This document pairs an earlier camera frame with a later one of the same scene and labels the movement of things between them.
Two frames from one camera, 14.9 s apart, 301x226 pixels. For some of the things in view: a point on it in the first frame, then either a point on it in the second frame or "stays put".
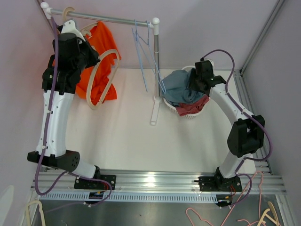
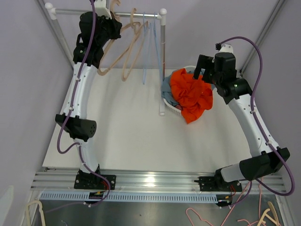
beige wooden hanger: (66, 10) -> (141, 30)
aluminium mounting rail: (155, 181) stays put
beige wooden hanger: (85, 29) -> (102, 72)
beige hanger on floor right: (276, 221) stays put
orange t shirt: (95, 84) -> (194, 95)
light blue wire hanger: (137, 44) -> (146, 44)
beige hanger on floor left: (40, 209) stays put
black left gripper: (93, 53) -> (116, 26)
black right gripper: (192, 84) -> (203, 62)
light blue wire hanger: (153, 60) -> (157, 44)
